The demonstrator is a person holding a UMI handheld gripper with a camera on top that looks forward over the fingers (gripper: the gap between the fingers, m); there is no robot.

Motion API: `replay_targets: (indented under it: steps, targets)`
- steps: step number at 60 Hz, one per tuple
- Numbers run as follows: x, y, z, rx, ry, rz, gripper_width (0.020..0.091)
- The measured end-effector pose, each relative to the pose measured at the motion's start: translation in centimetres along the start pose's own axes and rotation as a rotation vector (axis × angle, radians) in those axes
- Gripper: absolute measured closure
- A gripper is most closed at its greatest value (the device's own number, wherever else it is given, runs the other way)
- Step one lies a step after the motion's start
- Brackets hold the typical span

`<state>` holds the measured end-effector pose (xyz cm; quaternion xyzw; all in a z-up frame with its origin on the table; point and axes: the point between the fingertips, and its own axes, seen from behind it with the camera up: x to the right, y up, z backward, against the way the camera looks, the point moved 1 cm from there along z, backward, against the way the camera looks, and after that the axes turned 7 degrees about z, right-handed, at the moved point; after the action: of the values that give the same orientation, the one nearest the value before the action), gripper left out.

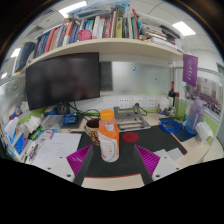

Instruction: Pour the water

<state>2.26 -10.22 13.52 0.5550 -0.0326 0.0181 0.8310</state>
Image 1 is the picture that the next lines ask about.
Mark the white wall socket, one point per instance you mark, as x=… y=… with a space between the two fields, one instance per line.
x=151 y=101
x=124 y=103
x=138 y=102

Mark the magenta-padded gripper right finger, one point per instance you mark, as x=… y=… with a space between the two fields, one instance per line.
x=150 y=160

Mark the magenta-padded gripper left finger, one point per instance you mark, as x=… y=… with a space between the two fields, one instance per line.
x=76 y=160

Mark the black desk mat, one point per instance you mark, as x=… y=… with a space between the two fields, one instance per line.
x=160 y=137

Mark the dark wine bottle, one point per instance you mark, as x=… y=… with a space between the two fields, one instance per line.
x=172 y=95

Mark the black computer monitor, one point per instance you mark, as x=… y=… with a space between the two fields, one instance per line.
x=63 y=81

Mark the white jar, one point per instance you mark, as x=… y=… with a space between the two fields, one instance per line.
x=163 y=104

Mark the red-patterned beige mug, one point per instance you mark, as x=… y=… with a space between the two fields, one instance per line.
x=91 y=131

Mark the blue tissue box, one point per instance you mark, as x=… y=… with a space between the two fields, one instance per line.
x=18 y=143

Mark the orange-capped drink bottle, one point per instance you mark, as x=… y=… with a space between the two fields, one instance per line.
x=108 y=140

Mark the dark blue pad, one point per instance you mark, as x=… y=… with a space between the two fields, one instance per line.
x=183 y=135

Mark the small blue box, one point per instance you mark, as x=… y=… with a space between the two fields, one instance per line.
x=70 y=119

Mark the white paper sheet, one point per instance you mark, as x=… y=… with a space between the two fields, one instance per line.
x=56 y=148

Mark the clear plastic box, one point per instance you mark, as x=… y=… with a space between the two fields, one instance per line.
x=51 y=122

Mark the group photo poster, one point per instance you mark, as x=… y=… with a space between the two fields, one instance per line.
x=210 y=96

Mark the purple hanging pennant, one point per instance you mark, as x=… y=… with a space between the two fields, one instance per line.
x=190 y=70

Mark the flat round red coaster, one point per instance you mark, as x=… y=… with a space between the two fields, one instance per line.
x=130 y=137

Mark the small pink box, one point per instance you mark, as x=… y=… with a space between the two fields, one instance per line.
x=47 y=134

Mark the stack of white tissues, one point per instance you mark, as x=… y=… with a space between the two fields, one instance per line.
x=31 y=124

